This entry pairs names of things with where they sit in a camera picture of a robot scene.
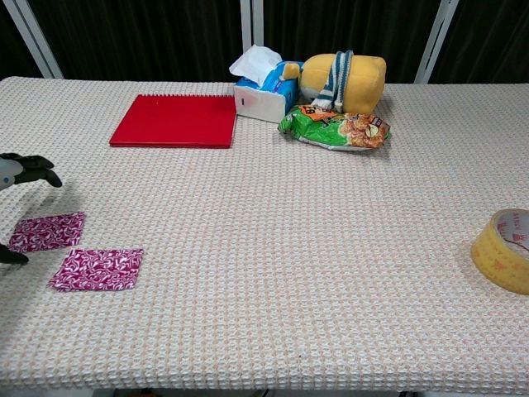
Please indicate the yellow packing tape roll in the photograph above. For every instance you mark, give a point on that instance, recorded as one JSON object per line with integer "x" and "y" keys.
{"x": 502, "y": 254}

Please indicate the red spiral notebook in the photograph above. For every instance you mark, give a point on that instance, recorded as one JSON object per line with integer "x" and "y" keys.
{"x": 175, "y": 122}

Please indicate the magenta patterned cloth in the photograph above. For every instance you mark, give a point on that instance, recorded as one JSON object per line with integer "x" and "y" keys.
{"x": 46, "y": 232}
{"x": 97, "y": 269}

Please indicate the beige waffle tablecloth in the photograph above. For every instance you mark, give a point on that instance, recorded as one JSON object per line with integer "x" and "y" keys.
{"x": 264, "y": 248}

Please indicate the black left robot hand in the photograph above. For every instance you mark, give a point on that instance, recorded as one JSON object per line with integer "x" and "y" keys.
{"x": 25, "y": 168}

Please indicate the green snack bag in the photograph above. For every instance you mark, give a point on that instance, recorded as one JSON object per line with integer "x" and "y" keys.
{"x": 336, "y": 129}

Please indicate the white metal frame post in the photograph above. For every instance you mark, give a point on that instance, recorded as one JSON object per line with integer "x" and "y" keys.
{"x": 35, "y": 37}
{"x": 436, "y": 39}
{"x": 252, "y": 25}

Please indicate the white blue tissue box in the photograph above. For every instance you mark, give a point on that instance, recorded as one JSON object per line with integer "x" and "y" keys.
{"x": 264, "y": 89}

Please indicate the yellow plush toy with scarf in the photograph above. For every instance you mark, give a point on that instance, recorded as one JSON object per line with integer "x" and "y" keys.
{"x": 345, "y": 78}

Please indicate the dark corrugated backdrop curtain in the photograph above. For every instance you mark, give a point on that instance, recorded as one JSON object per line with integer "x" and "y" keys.
{"x": 144, "y": 39}

